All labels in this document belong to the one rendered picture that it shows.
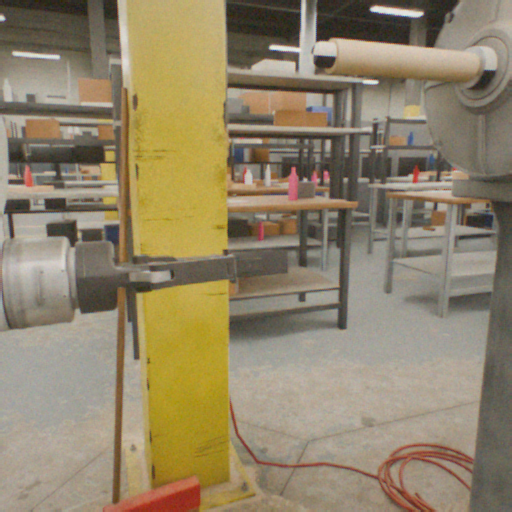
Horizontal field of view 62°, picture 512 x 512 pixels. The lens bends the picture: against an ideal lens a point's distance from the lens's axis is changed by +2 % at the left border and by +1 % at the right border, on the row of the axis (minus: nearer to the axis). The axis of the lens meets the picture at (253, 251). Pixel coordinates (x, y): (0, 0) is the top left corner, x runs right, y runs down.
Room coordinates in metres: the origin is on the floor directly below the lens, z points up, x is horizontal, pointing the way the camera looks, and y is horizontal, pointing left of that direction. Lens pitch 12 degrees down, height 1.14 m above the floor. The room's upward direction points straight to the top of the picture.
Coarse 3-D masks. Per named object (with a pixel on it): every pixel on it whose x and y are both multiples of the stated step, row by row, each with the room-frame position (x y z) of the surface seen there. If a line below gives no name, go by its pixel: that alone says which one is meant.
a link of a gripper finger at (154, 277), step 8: (136, 272) 0.41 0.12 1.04; (144, 272) 0.41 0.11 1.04; (152, 272) 0.40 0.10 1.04; (160, 272) 0.40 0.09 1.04; (168, 272) 0.41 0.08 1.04; (136, 280) 0.41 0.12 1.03; (144, 280) 0.41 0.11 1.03; (152, 280) 0.40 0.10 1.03; (160, 280) 0.40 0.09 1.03; (168, 280) 0.41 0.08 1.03
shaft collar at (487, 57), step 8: (472, 48) 0.53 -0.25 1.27; (480, 48) 0.52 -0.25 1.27; (488, 48) 0.52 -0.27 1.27; (480, 56) 0.52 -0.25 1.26; (488, 56) 0.51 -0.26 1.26; (496, 56) 0.52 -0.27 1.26; (480, 64) 0.52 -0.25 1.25; (488, 64) 0.51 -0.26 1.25; (496, 64) 0.52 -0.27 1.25; (480, 72) 0.51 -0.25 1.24; (488, 72) 0.51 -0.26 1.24; (472, 80) 0.52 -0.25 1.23; (480, 80) 0.52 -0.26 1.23; (488, 80) 0.52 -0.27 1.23; (464, 88) 0.53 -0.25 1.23; (472, 88) 0.53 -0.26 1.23; (480, 88) 0.53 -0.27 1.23
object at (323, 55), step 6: (318, 42) 0.46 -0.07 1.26; (324, 42) 0.46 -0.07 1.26; (330, 42) 0.47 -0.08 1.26; (312, 48) 0.47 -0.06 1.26; (318, 48) 0.46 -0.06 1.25; (324, 48) 0.46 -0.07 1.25; (330, 48) 0.46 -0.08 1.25; (312, 54) 0.47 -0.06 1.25; (318, 54) 0.46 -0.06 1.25; (324, 54) 0.46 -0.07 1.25; (330, 54) 0.46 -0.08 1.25; (312, 60) 0.47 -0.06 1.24; (318, 60) 0.46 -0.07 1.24; (324, 60) 0.46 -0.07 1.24; (330, 60) 0.46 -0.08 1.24; (318, 66) 0.46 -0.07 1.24; (324, 66) 0.46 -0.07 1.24; (330, 66) 0.47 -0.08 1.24
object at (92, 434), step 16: (128, 400) 1.91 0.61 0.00; (80, 416) 1.79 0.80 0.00; (96, 416) 1.78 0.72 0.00; (112, 416) 1.78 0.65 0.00; (128, 416) 1.78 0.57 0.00; (240, 416) 1.78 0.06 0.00; (80, 432) 1.67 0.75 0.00; (96, 432) 1.66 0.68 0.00; (112, 432) 1.66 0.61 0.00; (128, 432) 1.66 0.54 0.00; (240, 432) 1.66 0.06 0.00; (256, 432) 1.66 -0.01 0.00; (80, 448) 1.56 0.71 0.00; (96, 448) 1.56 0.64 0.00; (112, 448) 1.56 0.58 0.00
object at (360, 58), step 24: (336, 48) 0.46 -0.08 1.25; (360, 48) 0.46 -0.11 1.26; (384, 48) 0.48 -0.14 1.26; (408, 48) 0.49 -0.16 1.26; (336, 72) 0.47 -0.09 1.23; (360, 72) 0.48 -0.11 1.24; (384, 72) 0.48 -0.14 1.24; (408, 72) 0.49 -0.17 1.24; (432, 72) 0.50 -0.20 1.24; (456, 72) 0.51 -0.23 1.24
